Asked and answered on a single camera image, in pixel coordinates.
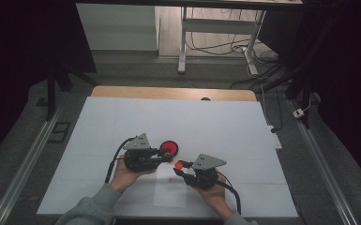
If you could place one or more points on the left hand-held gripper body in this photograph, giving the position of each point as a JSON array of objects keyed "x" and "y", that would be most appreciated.
[{"x": 139, "y": 156}]

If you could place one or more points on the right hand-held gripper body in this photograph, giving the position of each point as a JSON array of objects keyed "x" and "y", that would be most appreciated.
[{"x": 204, "y": 175}]

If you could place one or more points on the orange stamp cap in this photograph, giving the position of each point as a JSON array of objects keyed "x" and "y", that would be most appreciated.
[{"x": 178, "y": 164}]

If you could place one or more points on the red ink pad black case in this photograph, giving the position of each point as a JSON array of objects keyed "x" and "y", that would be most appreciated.
[{"x": 169, "y": 146}]

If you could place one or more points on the small white paper sheet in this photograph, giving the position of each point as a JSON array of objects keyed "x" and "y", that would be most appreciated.
[{"x": 168, "y": 197}]

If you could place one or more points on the person's left hand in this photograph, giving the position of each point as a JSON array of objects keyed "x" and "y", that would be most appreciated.
[{"x": 123, "y": 178}]

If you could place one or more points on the person's right hand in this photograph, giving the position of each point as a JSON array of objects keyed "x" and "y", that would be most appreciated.
[{"x": 220, "y": 200}]

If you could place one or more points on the large white table cover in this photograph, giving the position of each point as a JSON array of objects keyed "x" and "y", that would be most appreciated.
[{"x": 215, "y": 125}]

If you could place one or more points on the wooden table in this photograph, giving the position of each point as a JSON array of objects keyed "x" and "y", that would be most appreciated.
[{"x": 168, "y": 92}]

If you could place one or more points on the small dark round object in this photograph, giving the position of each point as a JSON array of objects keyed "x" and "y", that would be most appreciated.
[{"x": 205, "y": 99}]

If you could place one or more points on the white power strip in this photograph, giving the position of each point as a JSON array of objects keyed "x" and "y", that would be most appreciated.
[{"x": 276, "y": 142}]

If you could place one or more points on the black floor plate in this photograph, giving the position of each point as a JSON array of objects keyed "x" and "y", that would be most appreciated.
[{"x": 59, "y": 132}]

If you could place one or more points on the black stand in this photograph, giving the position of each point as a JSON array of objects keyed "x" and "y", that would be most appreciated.
[
  {"x": 303, "y": 84},
  {"x": 51, "y": 93}
]

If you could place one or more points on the white plug adapter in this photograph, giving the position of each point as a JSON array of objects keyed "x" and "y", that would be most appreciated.
[{"x": 298, "y": 113}]

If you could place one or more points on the grey cabinet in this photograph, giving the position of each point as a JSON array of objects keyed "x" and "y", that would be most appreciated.
[{"x": 115, "y": 28}]

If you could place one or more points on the dark curtain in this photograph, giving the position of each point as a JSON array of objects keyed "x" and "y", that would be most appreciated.
[
  {"x": 350, "y": 78},
  {"x": 18, "y": 62}
]

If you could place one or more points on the metal floor rail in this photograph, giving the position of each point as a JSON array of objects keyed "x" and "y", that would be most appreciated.
[
  {"x": 28, "y": 162},
  {"x": 322, "y": 162}
]

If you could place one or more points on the white desk frame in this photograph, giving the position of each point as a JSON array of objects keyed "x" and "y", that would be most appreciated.
[{"x": 215, "y": 25}]

